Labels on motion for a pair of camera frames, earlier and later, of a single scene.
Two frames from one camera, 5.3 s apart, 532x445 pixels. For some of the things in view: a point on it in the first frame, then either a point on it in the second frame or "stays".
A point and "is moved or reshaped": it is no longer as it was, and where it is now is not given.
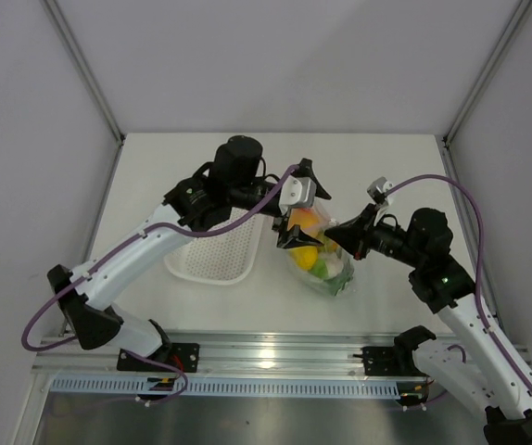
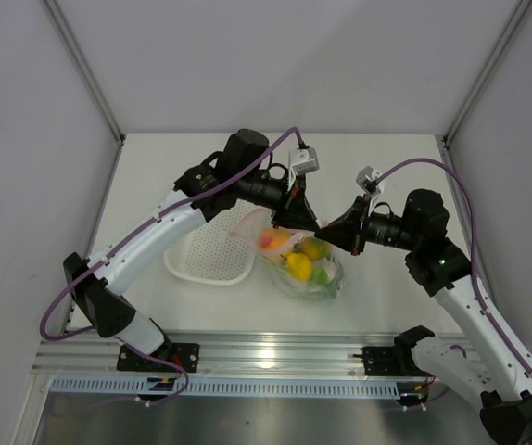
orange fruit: [307, 218] is moved or reshaped
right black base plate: [390, 361] stays
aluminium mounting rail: [223, 354] stays
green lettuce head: [339, 270] -> [320, 276]
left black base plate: [178, 356] stays
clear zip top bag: [328, 267] is moved or reshaped
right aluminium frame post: [520, 16] stays
